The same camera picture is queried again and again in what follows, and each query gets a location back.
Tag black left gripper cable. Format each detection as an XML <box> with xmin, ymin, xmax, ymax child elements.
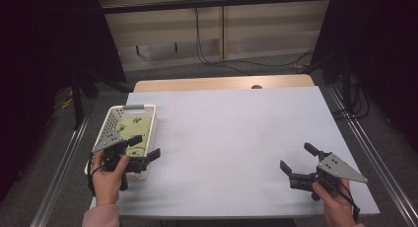
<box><xmin>86</xmin><ymin>152</ymin><xmax>104</xmax><ymax>196</ymax></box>

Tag person's left hand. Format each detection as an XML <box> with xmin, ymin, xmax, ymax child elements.
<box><xmin>90</xmin><ymin>150</ymin><xmax>131</xmax><ymax>207</ymax></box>

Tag black horizontal bar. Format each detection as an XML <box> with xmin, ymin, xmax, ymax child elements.
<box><xmin>102</xmin><ymin>0</ymin><xmax>333</xmax><ymax>15</ymax></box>

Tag white table mat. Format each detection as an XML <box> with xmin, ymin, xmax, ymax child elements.
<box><xmin>90</xmin><ymin>85</ymin><xmax>381</xmax><ymax>220</ymax></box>

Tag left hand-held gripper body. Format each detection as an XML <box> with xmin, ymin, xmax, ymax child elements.
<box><xmin>91</xmin><ymin>130</ymin><xmax>151</xmax><ymax>192</ymax></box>

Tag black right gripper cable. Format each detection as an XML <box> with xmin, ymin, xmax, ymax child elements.
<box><xmin>328</xmin><ymin>180</ymin><xmax>362</xmax><ymax>222</ymax></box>

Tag black wall socket cable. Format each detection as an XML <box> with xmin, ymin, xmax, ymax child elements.
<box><xmin>194</xmin><ymin>7</ymin><xmax>314</xmax><ymax>77</ymax></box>

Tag green printed cloth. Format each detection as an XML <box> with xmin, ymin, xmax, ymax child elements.
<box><xmin>114</xmin><ymin>116</ymin><xmax>153</xmax><ymax>157</ymax></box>

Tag person's right hand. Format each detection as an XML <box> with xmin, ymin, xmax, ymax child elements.
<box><xmin>311</xmin><ymin>178</ymin><xmax>359</xmax><ymax>227</ymax></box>

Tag black floor cables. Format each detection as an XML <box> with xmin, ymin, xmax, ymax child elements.
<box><xmin>330</xmin><ymin>73</ymin><xmax>372</xmax><ymax>121</ymax></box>

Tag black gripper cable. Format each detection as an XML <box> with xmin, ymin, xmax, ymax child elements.
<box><xmin>328</xmin><ymin>180</ymin><xmax>362</xmax><ymax>222</ymax></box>
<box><xmin>86</xmin><ymin>152</ymin><xmax>104</xmax><ymax>196</ymax></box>

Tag metal floor rail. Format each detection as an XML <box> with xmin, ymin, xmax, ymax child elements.
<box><xmin>29</xmin><ymin>114</ymin><xmax>91</xmax><ymax>227</ymax></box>
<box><xmin>328</xmin><ymin>85</ymin><xmax>418</xmax><ymax>227</ymax></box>

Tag black curtain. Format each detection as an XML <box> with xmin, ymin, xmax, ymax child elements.
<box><xmin>0</xmin><ymin>0</ymin><xmax>127</xmax><ymax>201</ymax></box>
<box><xmin>310</xmin><ymin>0</ymin><xmax>418</xmax><ymax>151</ymax></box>

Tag white perforated plastic basket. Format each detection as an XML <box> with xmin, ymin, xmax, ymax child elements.
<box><xmin>84</xmin><ymin>104</ymin><xmax>159</xmax><ymax>181</ymax></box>

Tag black metal stand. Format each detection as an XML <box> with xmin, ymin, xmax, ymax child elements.
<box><xmin>69</xmin><ymin>53</ymin><xmax>101</xmax><ymax>131</ymax></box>

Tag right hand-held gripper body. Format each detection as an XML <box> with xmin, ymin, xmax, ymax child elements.
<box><xmin>288</xmin><ymin>150</ymin><xmax>369</xmax><ymax>202</ymax></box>

